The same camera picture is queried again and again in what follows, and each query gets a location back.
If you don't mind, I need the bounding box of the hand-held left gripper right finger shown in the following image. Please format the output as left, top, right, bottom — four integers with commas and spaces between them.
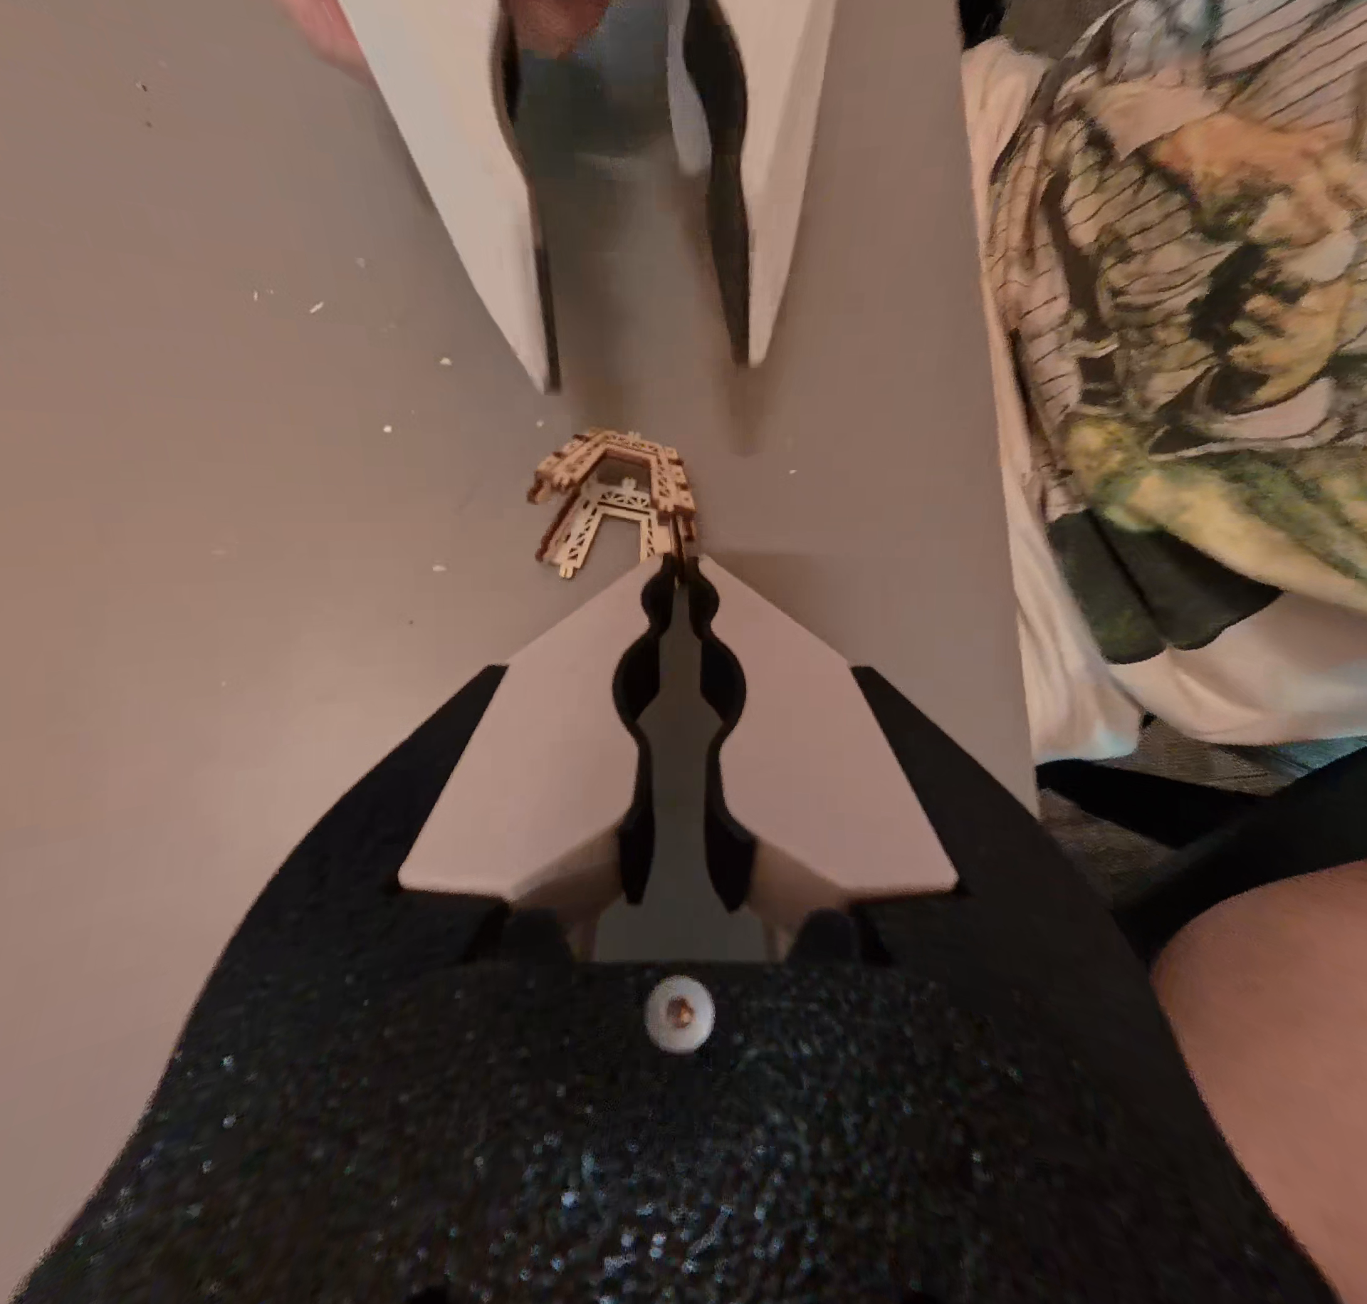
687, 555, 960, 957

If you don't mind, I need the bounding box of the person's right hand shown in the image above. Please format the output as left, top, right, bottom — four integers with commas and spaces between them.
229, 0, 642, 84

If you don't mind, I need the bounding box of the person's bare thigh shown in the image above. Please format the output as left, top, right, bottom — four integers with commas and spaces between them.
1152, 859, 1367, 1304

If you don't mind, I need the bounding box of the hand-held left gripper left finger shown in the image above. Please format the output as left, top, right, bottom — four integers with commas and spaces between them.
397, 552, 685, 957

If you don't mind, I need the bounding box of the small wooden tower midsection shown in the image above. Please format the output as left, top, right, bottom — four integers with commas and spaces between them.
526, 426, 708, 586

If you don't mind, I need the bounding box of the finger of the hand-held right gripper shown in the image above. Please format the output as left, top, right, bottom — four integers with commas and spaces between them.
308, 0, 565, 397
682, 0, 853, 371

